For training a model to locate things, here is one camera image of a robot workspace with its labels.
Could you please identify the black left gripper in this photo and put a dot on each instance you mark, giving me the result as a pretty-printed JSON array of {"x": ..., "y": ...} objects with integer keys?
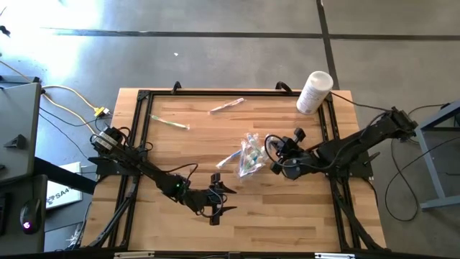
[{"x": 203, "y": 201}]

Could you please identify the black computer mouse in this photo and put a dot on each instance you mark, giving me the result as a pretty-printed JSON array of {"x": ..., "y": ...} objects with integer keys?
[{"x": 31, "y": 212}]

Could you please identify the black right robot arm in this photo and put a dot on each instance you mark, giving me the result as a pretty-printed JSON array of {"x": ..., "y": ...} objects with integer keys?
[{"x": 359, "y": 144}]

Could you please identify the white metal bracket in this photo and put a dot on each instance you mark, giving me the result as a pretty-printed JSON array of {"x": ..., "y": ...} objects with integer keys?
[
  {"x": 133, "y": 255},
  {"x": 330, "y": 255}
]

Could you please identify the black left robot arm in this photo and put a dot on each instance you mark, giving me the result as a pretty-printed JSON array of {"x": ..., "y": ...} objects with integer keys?
[{"x": 143, "y": 166}]

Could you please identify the black diagonal beam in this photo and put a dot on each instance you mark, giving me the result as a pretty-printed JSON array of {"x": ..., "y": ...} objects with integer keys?
[{"x": 61, "y": 174}]

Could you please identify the small black wedge part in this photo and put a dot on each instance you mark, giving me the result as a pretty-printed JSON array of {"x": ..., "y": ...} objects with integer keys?
[{"x": 16, "y": 142}]

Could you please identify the black aluminium rig frame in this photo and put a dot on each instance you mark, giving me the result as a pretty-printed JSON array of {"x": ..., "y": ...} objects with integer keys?
[{"x": 215, "y": 93}]

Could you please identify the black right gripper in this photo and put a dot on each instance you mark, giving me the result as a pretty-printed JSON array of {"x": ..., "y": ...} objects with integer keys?
[{"x": 293, "y": 162}]

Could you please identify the white wipes canister yellow label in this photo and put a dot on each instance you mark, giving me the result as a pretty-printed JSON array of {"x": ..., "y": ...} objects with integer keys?
[{"x": 314, "y": 94}]

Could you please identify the orange toothbrush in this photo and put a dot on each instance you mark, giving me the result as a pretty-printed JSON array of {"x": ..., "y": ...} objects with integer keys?
[{"x": 226, "y": 105}]

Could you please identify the dark grey desk top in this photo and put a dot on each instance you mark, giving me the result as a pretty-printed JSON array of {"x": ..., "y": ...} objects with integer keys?
[{"x": 36, "y": 187}]

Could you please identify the black curved frame clamp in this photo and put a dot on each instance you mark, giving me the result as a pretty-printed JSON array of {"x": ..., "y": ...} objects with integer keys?
[
  {"x": 285, "y": 87},
  {"x": 174, "y": 88}
]

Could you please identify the small black floor object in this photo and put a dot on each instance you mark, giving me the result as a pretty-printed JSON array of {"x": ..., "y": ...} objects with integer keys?
[{"x": 4, "y": 31}]

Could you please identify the white printed box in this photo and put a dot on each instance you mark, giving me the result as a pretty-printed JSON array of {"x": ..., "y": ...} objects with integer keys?
[{"x": 64, "y": 190}]

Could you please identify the blue-grey metal stand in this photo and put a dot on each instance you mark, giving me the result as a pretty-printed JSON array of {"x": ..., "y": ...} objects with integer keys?
[{"x": 429, "y": 165}]

